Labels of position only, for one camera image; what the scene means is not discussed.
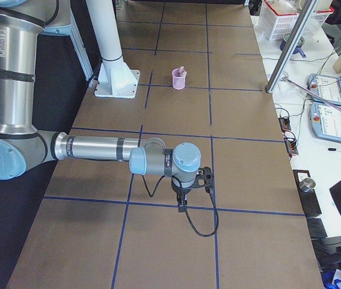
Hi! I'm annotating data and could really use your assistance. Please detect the small metal cup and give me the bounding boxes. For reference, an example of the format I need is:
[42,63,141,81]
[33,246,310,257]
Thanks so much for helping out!
[298,178,316,193]

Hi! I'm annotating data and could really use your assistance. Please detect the blue saucepan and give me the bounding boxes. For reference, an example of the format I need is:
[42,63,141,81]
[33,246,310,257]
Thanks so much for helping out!
[280,33,307,58]

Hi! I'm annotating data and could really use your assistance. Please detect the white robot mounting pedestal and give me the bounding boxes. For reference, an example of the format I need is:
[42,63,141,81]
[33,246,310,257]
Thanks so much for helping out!
[86,0,140,99]

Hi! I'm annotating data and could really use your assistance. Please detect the upper teach pendant tablet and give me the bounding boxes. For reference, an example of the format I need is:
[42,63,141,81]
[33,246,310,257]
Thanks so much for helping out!
[307,73,341,106]

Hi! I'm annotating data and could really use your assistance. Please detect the metal reacher grabber tool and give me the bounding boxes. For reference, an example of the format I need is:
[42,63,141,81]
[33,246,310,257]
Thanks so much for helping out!
[280,75,341,125]

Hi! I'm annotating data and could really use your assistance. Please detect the teach pendant tablet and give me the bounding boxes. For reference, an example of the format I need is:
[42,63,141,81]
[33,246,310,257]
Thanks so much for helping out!
[310,102,341,143]
[307,73,341,106]

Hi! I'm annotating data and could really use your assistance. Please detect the red white plastic basket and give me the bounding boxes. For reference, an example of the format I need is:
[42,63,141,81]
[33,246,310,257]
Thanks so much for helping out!
[258,1,334,40]

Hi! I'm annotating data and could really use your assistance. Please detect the aluminium frame post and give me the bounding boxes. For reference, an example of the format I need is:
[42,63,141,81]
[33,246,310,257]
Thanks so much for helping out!
[265,0,317,93]

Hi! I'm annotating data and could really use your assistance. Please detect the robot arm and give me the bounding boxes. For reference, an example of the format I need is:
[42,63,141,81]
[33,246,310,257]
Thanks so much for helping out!
[0,36,201,214]

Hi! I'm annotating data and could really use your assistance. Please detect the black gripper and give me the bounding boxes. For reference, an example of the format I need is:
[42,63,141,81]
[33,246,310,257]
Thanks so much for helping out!
[171,177,191,211]

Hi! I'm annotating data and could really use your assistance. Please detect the pink mesh pen holder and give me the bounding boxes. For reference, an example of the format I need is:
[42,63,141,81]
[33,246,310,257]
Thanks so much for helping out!
[171,68,187,90]

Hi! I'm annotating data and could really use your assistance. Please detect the lower teach pendant tablet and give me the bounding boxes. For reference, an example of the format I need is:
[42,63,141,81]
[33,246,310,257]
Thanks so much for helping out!
[310,102,341,143]

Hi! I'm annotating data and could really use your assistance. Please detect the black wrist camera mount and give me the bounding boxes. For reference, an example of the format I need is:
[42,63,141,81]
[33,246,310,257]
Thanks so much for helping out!
[193,167,214,194]

